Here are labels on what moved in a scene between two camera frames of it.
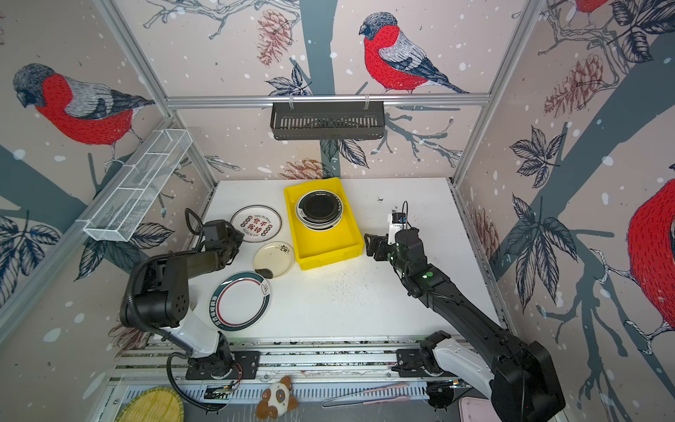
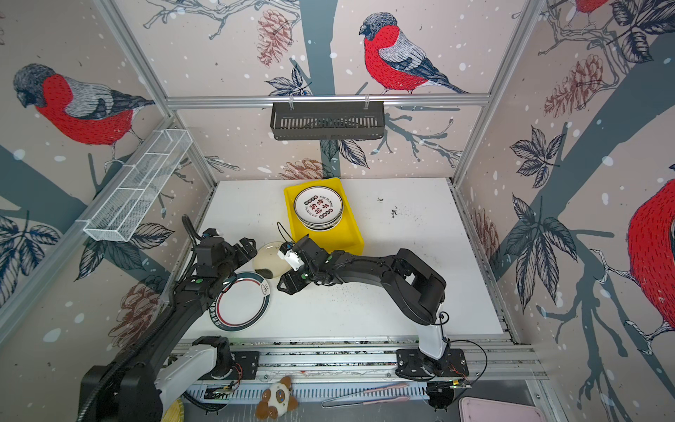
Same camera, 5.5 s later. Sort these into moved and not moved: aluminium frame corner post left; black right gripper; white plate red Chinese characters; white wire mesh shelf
Moved: black right gripper; white plate red Chinese characters
Not moved: white wire mesh shelf; aluminium frame corner post left
